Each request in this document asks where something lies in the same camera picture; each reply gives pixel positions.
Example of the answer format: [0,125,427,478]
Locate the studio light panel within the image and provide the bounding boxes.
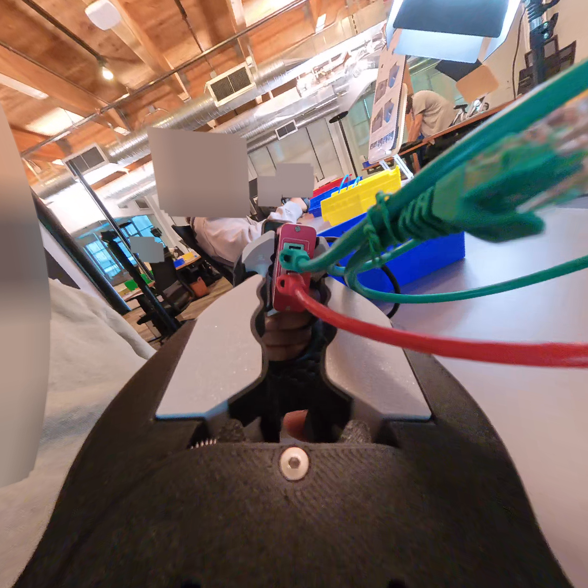
[385,0,523,63]

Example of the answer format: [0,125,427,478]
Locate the brown cardboard sheet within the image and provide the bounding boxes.
[456,64,500,100]

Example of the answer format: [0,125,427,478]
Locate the white poster board stand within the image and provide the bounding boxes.
[367,45,414,181]

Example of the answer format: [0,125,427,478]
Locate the red port adapter box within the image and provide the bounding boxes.
[272,223,318,314]

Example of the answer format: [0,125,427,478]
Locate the small yellow bin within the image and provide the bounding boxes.
[320,165,402,227]

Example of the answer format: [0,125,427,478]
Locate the red cable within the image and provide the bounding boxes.
[276,274,588,369]

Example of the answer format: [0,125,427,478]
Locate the black light stand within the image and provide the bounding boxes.
[517,0,578,95]

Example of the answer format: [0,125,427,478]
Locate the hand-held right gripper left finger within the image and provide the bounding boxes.
[155,276,276,430]

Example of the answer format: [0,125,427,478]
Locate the white ceiling device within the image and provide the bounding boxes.
[85,0,123,31]

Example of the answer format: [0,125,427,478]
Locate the black floor lamp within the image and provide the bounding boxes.
[329,110,364,180]

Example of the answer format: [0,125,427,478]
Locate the red bin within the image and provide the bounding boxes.
[312,177,364,199]

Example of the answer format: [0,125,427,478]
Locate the silver air duct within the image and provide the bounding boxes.
[28,28,386,203]

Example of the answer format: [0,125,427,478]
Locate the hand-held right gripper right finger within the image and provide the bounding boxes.
[315,278,433,430]

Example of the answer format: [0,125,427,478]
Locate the wooden table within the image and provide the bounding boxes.
[399,99,522,154]

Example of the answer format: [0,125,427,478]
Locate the black office chair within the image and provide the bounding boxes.
[137,257,196,338]

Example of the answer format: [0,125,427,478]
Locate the person's left hand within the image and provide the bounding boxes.
[264,312,319,364]

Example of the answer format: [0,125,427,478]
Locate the green cable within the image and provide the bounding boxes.
[278,57,588,305]

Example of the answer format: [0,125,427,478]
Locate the blue bin with divider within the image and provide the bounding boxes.
[317,225,466,302]

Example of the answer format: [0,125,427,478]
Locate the black pole stand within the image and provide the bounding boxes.
[69,163,183,343]

